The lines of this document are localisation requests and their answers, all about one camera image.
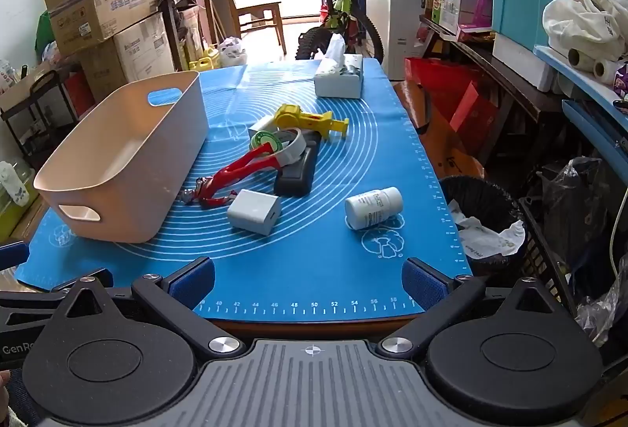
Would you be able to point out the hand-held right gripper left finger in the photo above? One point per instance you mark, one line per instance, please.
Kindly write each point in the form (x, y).
(194, 282)

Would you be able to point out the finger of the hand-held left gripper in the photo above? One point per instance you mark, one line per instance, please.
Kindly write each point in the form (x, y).
(12, 255)
(104, 277)

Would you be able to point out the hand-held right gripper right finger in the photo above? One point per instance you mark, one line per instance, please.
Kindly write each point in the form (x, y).
(424, 282)

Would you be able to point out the beige plastic basket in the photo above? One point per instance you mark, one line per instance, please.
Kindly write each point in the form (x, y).
(98, 191)

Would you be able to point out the white charger cube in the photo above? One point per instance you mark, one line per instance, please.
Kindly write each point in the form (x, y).
(250, 213)

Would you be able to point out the white pill bottle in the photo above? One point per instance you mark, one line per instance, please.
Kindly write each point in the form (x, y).
(373, 208)

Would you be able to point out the red toy figure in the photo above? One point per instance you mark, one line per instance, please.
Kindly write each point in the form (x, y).
(235, 167)

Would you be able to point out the green label tape roll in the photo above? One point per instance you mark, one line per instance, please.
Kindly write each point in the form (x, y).
(262, 141)

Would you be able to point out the white tape roll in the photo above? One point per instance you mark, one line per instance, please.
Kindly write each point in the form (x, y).
(297, 147)

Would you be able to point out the person's left hand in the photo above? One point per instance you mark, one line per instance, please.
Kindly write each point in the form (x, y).
(3, 387)

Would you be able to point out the white towel blue print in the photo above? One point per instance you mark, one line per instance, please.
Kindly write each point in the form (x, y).
(12, 184)

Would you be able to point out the crumpled white paper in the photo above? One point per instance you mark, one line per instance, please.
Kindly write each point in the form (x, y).
(485, 240)

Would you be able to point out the blue silicone mat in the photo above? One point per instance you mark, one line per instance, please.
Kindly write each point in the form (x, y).
(319, 270)

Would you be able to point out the black trash bin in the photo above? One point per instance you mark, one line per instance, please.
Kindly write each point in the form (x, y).
(490, 196)

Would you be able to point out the black plastic crate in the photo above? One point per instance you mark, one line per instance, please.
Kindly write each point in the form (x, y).
(539, 255)

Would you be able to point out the brown cardboard box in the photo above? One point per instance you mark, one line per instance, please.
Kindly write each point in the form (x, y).
(441, 152)

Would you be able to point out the black rectangular case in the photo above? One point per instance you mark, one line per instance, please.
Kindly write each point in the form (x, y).
(294, 179)

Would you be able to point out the small white box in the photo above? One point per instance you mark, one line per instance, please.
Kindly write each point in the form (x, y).
(260, 124)

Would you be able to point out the red box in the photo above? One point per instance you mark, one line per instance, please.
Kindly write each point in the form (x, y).
(78, 93)

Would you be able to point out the dark plastic bag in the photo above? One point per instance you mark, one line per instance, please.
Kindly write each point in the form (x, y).
(574, 191)

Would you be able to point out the black cart shelf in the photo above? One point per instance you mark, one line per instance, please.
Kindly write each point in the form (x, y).
(45, 75)

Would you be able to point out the yellow plastic tool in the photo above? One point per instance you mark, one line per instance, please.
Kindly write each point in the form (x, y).
(289, 115)

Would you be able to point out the red paper bag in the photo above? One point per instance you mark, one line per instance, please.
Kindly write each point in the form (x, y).
(441, 83)

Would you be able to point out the white tissue box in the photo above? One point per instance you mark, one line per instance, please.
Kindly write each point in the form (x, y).
(338, 83)

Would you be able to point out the yellow plastic jug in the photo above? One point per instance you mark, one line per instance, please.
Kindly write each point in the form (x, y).
(203, 63)

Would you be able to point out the large wrapped cardboard box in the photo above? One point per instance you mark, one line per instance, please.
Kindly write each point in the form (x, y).
(142, 49)

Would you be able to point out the dark wooden table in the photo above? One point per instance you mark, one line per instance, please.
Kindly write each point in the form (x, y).
(490, 59)

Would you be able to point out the white plastic bag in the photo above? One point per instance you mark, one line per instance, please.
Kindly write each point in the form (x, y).
(233, 51)

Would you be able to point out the white foam box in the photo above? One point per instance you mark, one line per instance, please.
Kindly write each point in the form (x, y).
(515, 59)

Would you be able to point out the pink flat box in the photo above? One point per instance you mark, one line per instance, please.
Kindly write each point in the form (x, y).
(473, 33)

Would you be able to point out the open cardboard box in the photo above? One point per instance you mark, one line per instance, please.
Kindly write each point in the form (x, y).
(98, 15)

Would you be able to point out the light blue shelf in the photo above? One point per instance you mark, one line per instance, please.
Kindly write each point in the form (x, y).
(564, 64)

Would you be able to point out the white plastic film roll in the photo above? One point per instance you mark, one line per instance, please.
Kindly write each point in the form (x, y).
(581, 59)
(608, 71)

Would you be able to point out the green white carton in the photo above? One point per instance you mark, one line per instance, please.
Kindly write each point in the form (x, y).
(449, 5)

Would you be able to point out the oil bottle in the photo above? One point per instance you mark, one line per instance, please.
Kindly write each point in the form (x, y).
(429, 0)

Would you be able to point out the wooden chair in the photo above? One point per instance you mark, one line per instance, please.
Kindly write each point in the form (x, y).
(260, 7)

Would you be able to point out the teal storage bin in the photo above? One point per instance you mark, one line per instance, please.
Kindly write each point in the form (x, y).
(515, 5)

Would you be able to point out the green bicycle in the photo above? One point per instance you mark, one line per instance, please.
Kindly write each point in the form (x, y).
(343, 0)

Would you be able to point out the white cloth bag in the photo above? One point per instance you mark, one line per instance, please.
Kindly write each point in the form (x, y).
(579, 24)

